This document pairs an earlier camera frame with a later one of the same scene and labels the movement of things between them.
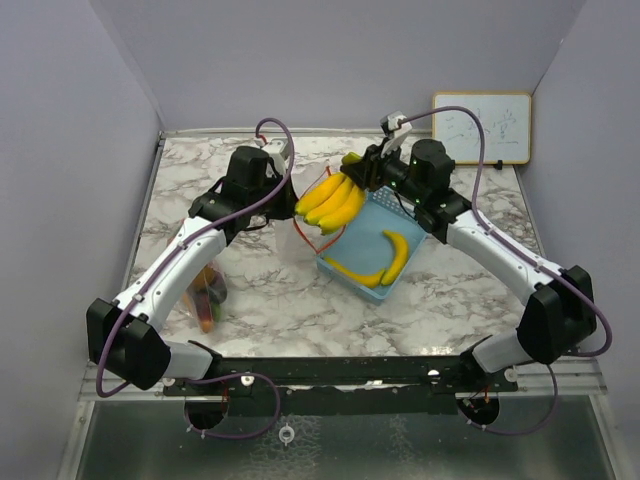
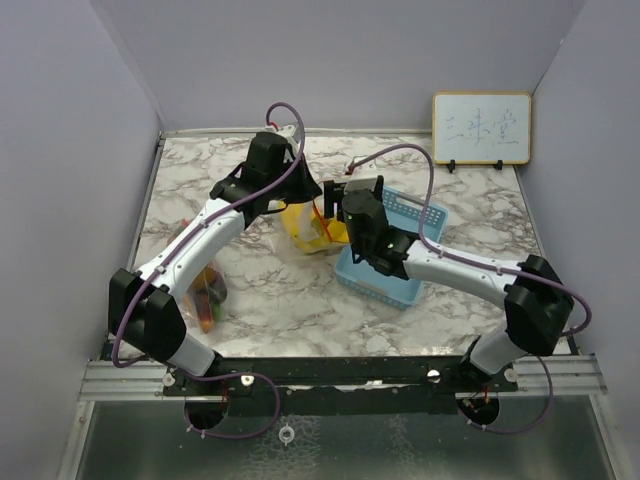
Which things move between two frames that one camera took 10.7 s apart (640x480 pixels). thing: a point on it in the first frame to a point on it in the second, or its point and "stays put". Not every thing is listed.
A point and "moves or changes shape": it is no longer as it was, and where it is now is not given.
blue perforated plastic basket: [362, 244] moves or changes shape
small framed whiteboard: [506, 121] stays put
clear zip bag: [313, 233] moves or changes shape
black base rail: [342, 385] stays put
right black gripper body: [393, 172] to [334, 193]
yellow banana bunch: [331, 204] moves or changes shape
